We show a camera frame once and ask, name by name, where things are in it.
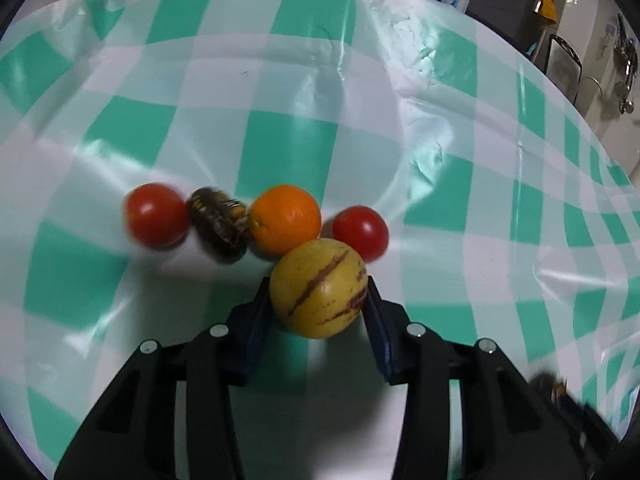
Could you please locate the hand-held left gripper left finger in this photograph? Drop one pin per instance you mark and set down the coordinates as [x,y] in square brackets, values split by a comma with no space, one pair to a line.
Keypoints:
[257,332]

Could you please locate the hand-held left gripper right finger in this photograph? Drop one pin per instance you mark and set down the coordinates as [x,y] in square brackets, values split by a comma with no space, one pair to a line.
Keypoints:
[380,342]

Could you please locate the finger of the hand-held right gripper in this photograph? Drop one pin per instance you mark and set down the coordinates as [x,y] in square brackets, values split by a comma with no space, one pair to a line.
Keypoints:
[585,417]

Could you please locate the yellow pepino melon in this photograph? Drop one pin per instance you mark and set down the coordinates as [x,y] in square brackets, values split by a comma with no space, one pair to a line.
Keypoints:
[318,287]

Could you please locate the small red tomato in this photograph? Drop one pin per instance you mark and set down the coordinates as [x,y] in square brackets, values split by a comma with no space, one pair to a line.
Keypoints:
[361,232]

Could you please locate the large smooth orange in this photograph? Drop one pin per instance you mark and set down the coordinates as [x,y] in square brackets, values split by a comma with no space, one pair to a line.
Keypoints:
[286,219]

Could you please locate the large red tomato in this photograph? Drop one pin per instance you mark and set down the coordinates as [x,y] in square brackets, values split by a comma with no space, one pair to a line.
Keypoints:
[156,215]

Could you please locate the green white checkered tablecloth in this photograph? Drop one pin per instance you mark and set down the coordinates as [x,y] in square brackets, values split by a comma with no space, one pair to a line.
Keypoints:
[320,110]

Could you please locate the metal faucet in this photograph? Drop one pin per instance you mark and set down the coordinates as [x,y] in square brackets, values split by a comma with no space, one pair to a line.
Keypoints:
[592,91]

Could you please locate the hanging metal utensils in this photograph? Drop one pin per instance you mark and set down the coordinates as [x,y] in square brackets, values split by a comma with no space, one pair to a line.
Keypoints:
[626,70]

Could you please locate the yellow cloth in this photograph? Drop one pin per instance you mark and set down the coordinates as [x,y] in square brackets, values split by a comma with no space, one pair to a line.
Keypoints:
[544,5]

